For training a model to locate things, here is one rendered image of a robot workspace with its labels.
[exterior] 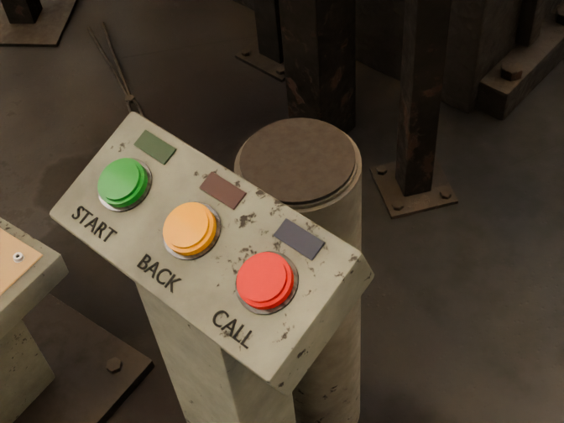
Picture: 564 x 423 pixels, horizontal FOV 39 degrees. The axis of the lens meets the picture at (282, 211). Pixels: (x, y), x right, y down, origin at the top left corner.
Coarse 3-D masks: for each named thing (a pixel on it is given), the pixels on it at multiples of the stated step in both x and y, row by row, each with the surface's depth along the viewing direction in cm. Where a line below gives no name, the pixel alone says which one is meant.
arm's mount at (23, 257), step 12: (0, 228) 100; (0, 240) 99; (12, 240) 99; (0, 252) 98; (12, 252) 98; (24, 252) 98; (36, 252) 98; (0, 264) 97; (12, 264) 97; (24, 264) 96; (0, 276) 96; (12, 276) 95; (0, 288) 94
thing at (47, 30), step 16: (0, 0) 184; (16, 0) 173; (32, 0) 176; (48, 0) 183; (64, 0) 183; (0, 16) 180; (16, 16) 176; (32, 16) 176; (48, 16) 179; (64, 16) 179; (0, 32) 176; (16, 32) 176; (32, 32) 176; (48, 32) 175
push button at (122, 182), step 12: (108, 168) 63; (120, 168) 62; (132, 168) 62; (108, 180) 62; (120, 180) 62; (132, 180) 62; (144, 180) 62; (108, 192) 62; (120, 192) 61; (132, 192) 61; (108, 204) 62; (120, 204) 61
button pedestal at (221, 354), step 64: (128, 128) 65; (192, 192) 61; (256, 192) 59; (128, 256) 60; (192, 256) 58; (320, 256) 56; (192, 320) 57; (256, 320) 55; (320, 320) 55; (192, 384) 73; (256, 384) 70
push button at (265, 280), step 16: (256, 256) 56; (272, 256) 55; (240, 272) 56; (256, 272) 55; (272, 272) 55; (288, 272) 55; (240, 288) 55; (256, 288) 55; (272, 288) 54; (288, 288) 54; (256, 304) 55; (272, 304) 54
